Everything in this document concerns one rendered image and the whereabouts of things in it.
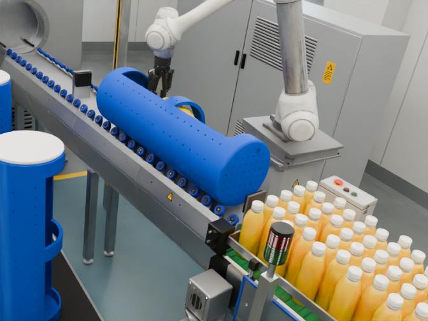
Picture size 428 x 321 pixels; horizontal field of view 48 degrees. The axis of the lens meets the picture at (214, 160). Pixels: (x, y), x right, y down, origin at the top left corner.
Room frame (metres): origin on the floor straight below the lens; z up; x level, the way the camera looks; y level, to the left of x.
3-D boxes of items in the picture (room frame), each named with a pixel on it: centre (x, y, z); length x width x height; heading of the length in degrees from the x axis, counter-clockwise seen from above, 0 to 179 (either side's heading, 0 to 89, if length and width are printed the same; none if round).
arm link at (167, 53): (2.12, 0.31, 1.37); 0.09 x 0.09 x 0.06
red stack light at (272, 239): (1.05, -0.21, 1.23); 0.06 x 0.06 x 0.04
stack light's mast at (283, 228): (1.05, -0.21, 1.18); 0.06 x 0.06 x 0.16
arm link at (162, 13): (2.11, 0.31, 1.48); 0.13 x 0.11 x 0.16; 179
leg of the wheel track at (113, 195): (2.35, 0.53, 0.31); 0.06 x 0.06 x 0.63; 46
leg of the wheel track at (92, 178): (2.25, 0.63, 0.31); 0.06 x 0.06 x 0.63; 46
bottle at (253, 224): (1.39, -0.17, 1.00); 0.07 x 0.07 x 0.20
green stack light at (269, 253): (1.05, -0.21, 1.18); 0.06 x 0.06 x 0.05
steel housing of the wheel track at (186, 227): (2.30, 0.58, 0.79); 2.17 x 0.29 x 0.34; 46
